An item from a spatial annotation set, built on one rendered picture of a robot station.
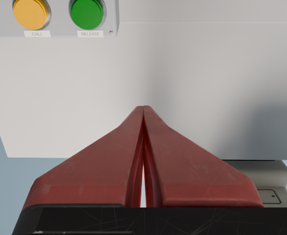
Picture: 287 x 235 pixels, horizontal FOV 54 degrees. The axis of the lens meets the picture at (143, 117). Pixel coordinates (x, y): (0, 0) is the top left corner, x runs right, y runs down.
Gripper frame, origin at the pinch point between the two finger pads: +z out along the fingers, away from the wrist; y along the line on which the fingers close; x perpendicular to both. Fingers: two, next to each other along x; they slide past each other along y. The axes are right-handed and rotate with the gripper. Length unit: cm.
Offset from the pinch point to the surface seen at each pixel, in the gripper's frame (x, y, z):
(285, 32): 8.6, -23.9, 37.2
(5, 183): 142, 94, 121
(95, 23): 3.5, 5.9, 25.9
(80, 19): 3.1, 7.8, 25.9
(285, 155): 37, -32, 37
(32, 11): 2.1, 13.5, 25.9
